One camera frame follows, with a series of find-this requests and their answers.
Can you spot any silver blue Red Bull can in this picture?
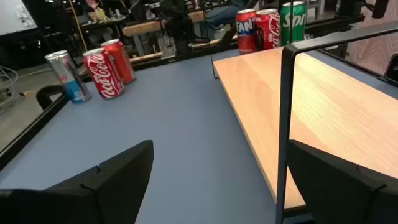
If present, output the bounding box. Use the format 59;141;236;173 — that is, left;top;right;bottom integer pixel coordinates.
44;49;92;105

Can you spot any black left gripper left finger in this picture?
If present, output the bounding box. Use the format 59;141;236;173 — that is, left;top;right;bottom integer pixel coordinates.
43;139;155;224

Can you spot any red Fanta can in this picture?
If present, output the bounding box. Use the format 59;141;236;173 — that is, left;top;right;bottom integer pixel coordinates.
235;8;257;55

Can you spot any wooden workbench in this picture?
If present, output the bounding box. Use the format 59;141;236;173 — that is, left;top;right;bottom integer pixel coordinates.
121;20;162;37

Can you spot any yellow cable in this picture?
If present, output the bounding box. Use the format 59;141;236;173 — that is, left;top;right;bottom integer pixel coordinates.
68;0;89;53

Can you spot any red Coca-Cola can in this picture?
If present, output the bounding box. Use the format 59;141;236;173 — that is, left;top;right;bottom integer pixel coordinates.
254;8;282;52
82;47;126;100

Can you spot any green Sprite can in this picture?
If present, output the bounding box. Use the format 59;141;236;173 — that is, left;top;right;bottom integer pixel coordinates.
279;1;308;47

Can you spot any red soda can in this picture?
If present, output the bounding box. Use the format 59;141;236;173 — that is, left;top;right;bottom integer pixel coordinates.
100;39;136;85

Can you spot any wooden shelf black metal frame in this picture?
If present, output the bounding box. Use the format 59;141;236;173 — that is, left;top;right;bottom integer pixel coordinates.
211;20;398;224

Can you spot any white desk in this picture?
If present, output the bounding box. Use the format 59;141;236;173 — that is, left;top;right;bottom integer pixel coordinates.
0;0;40;37

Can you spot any person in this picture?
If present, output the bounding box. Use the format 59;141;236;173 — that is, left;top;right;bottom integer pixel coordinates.
198;0;259;41

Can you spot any black curved object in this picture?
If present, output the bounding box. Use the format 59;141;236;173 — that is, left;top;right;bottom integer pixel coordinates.
35;84;67;111

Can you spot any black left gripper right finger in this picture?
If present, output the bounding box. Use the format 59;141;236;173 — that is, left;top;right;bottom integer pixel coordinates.
286;139;398;224

